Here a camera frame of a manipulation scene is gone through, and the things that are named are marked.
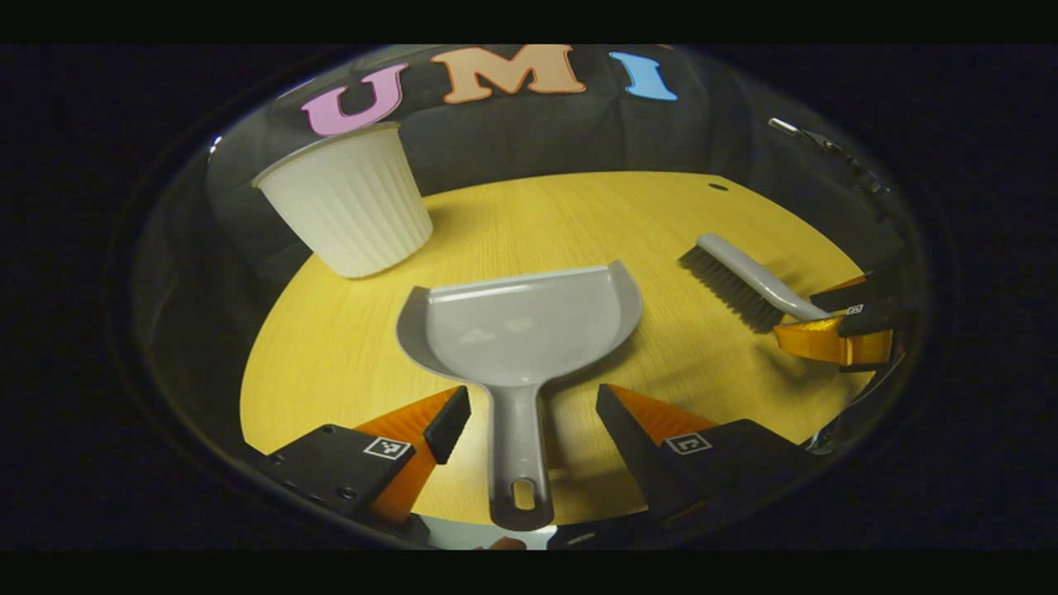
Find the small grey broom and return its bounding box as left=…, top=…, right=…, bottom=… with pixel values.
left=678, top=232, right=832, bottom=335

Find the white ribbed garbage bin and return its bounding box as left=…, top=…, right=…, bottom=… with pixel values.
left=252, top=121, right=434, bottom=279

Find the grey plastic dustpan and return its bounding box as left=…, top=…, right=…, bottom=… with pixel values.
left=395, top=260, right=644, bottom=531

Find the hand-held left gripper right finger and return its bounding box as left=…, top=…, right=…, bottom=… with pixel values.
left=595, top=383, right=819, bottom=526

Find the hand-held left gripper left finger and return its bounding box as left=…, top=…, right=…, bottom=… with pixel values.
left=263, top=384, right=472, bottom=530

